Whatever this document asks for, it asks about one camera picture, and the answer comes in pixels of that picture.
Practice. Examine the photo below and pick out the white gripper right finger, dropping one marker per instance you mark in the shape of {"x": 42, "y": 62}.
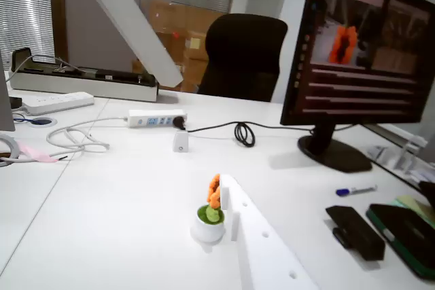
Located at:
{"x": 258, "y": 252}

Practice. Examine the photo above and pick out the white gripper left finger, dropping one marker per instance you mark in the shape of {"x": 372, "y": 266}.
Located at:
{"x": 136, "y": 32}

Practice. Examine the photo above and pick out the crochet sunflower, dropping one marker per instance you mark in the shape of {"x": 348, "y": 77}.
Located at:
{"x": 207, "y": 230}

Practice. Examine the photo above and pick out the brown cardboard box stack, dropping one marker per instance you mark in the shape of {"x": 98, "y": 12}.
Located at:
{"x": 170, "y": 21}

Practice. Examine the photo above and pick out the white power strip blue sockets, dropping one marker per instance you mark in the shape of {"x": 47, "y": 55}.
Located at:
{"x": 146, "y": 120}

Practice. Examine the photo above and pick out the black rectangular box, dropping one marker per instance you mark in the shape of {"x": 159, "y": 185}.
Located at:
{"x": 357, "y": 229}

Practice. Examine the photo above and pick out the plain white power strip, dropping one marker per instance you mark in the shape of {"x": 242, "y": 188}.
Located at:
{"x": 57, "y": 102}

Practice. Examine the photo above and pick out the black office chair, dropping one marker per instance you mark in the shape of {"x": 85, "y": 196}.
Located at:
{"x": 241, "y": 52}

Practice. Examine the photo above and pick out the small white adapter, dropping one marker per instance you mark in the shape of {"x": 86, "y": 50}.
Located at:
{"x": 180, "y": 142}

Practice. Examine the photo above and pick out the blue capped marker pen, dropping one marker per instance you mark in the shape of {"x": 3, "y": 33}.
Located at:
{"x": 360, "y": 189}

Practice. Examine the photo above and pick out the small black adapter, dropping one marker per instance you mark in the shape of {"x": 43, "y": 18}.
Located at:
{"x": 16, "y": 102}

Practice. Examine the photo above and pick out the grey computer monitor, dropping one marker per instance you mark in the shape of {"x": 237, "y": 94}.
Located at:
{"x": 5, "y": 100}

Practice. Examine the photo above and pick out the black tablet green case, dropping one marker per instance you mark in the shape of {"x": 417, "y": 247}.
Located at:
{"x": 408, "y": 239}

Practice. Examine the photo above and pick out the pink soft strip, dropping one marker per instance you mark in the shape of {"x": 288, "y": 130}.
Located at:
{"x": 34, "y": 154}

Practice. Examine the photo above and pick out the yellow green sticky notes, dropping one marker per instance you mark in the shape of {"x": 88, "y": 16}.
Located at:
{"x": 418, "y": 205}

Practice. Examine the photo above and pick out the white tape roll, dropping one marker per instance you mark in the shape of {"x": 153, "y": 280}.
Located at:
{"x": 16, "y": 149}

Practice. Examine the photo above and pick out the white plastic parts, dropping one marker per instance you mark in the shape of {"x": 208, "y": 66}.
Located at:
{"x": 406, "y": 154}

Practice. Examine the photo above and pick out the black computer monitor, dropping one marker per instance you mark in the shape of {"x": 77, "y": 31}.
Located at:
{"x": 357, "y": 93}

